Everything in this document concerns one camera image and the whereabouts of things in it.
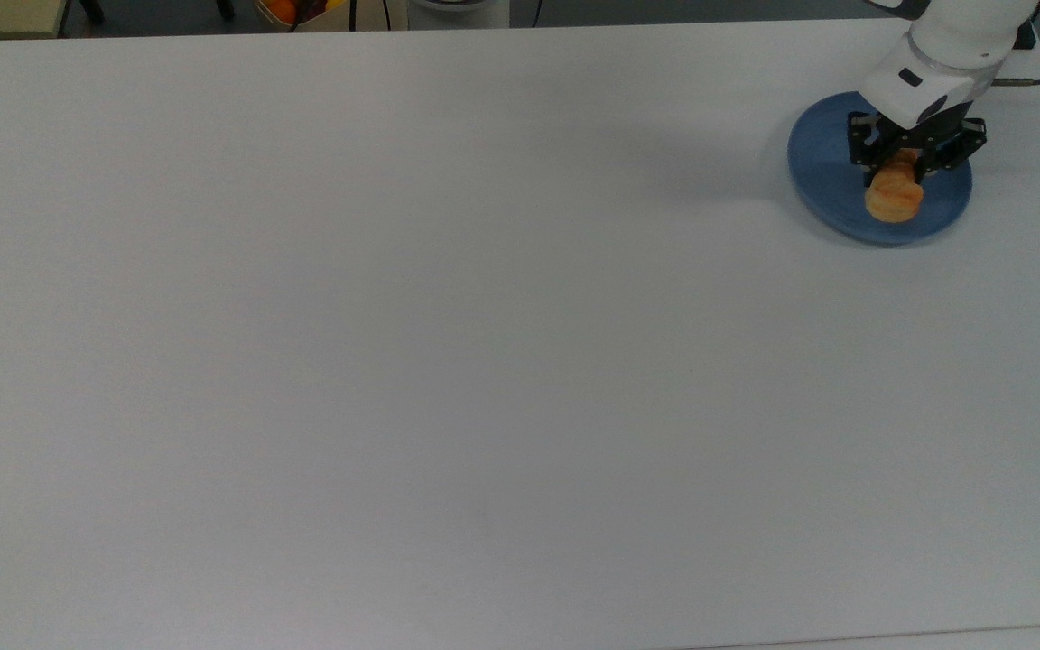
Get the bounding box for blue round plate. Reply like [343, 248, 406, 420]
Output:
[787, 91, 974, 247]

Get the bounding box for beige wooden table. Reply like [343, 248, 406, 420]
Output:
[0, 0, 70, 41]

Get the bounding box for golden bread roll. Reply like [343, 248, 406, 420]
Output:
[864, 148, 925, 225]

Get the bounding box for white round bin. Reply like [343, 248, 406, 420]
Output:
[406, 0, 512, 30]

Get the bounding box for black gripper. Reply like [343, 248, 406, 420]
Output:
[847, 101, 989, 189]

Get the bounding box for basket of fruit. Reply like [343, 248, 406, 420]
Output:
[255, 0, 351, 33]

